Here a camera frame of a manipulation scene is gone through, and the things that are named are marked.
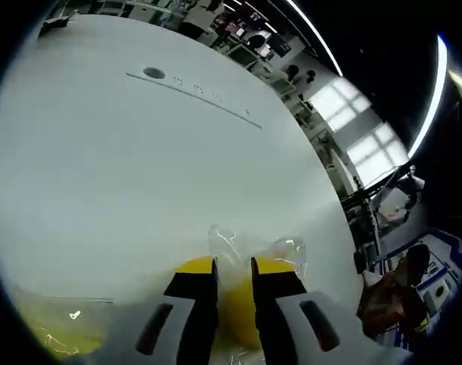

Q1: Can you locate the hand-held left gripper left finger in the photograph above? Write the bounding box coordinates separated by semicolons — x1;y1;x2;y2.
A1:
134;255;221;365

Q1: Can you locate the long curved ceiling light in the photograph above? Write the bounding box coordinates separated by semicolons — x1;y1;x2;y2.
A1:
406;33;449;160

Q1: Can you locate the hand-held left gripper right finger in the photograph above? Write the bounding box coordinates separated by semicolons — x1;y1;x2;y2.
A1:
250;255;371;365

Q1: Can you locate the clear plastic bag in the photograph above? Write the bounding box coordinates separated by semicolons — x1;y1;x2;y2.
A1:
209;223;308;277

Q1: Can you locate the round yellow silicone block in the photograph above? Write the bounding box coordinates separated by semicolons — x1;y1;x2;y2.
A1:
217;262;263;349

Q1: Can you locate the bright window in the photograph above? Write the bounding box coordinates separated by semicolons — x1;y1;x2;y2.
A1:
309;81;409;188

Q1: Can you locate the flat black object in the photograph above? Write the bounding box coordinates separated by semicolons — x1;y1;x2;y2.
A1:
41;10;80;30

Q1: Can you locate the table cable outlet panel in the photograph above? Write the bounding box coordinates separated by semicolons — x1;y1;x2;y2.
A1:
125;66;263;130

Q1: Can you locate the square yellow silicone block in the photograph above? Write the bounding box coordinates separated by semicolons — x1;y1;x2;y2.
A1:
11;294;107;357

